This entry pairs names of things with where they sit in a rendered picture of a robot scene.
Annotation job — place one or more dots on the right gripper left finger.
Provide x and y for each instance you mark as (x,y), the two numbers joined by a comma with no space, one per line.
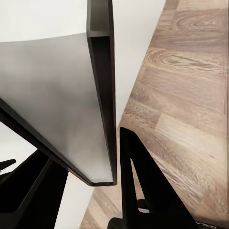
(30,196)

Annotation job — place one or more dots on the hardback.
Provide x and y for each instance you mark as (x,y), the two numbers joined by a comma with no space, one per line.
(57,82)

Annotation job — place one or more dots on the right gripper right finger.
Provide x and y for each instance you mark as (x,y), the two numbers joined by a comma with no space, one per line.
(166,210)

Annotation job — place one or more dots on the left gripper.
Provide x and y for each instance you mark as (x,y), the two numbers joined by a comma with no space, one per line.
(5,164)

